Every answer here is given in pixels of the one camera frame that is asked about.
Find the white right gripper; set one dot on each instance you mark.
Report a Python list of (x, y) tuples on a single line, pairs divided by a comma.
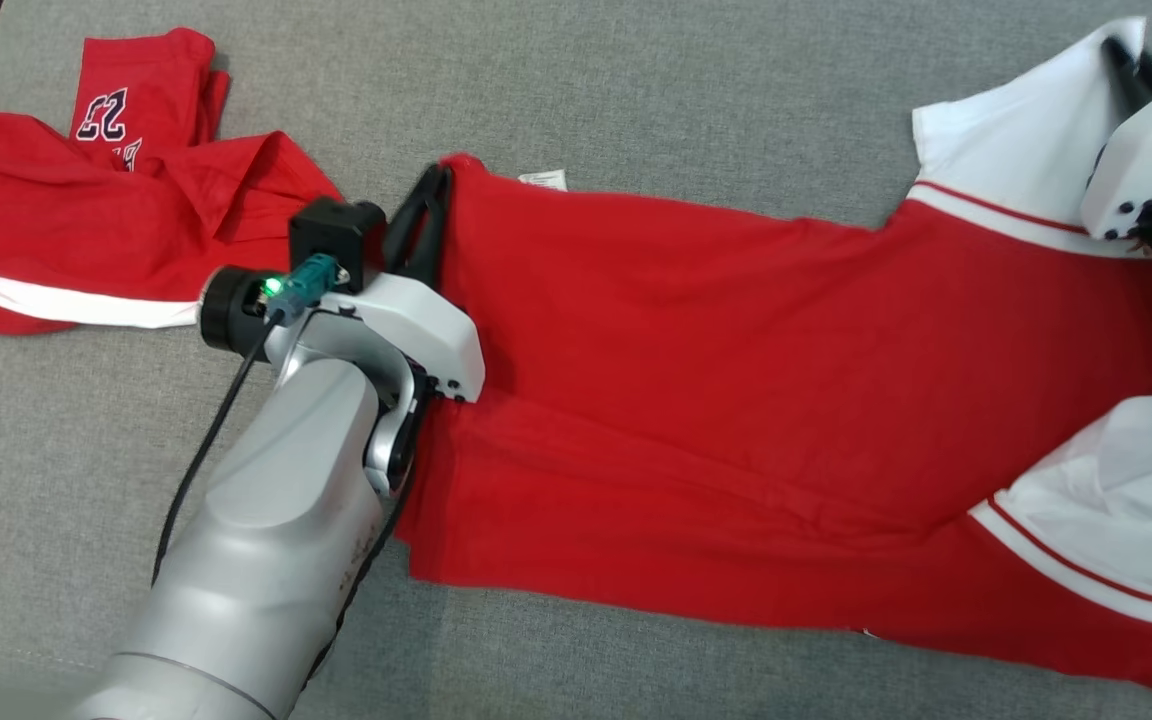
[(1151, 150)]

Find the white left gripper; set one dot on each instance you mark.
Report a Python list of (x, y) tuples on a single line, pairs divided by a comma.
[(426, 330)]

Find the red polo shirt white sleeves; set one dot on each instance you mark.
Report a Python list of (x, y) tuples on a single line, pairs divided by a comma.
[(736, 380)]

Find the red shorts white stripe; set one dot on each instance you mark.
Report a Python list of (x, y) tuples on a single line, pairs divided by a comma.
[(36, 200)]

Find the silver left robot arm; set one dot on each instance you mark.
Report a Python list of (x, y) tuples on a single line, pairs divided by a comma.
[(256, 540)]

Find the grey fabric sofa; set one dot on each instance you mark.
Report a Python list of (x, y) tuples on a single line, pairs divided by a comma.
[(636, 80)]

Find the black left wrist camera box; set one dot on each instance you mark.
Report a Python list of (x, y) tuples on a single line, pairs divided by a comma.
[(336, 235)]

